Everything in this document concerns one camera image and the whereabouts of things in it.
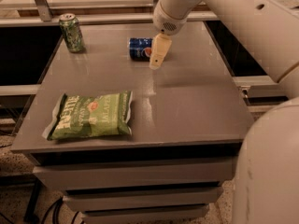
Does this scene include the blue pepsi can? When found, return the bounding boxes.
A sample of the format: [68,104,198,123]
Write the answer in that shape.
[129,38,152,62]

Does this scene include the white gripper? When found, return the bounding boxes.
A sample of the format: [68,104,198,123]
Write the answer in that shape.
[149,1,187,70]

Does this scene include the green jalapeno chip bag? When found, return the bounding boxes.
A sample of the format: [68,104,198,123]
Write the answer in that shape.
[42,91,133,140]

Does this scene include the grey drawer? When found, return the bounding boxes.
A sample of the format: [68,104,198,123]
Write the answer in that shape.
[34,157,235,190]
[82,204,208,224]
[64,187,223,211]

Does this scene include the middle grey drawer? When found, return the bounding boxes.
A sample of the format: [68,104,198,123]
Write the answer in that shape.
[64,187,223,211]

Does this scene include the top grey drawer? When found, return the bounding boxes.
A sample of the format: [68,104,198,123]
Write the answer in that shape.
[34,157,235,190]

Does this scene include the bottom grey drawer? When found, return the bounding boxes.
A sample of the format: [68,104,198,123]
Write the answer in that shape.
[82,204,208,224]

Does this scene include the metal window frame rail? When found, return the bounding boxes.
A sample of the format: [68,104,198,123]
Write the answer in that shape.
[0,0,219,28]

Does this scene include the black floor cables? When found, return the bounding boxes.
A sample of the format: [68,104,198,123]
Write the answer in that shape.
[0,196,82,224]

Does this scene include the grey drawer cabinet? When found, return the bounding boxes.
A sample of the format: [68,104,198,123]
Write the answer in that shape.
[10,21,256,224]

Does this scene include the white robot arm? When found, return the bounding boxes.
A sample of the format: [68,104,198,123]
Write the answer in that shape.
[150,0,299,224]

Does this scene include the green soda can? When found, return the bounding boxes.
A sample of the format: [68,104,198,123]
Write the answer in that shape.
[59,13,85,52]

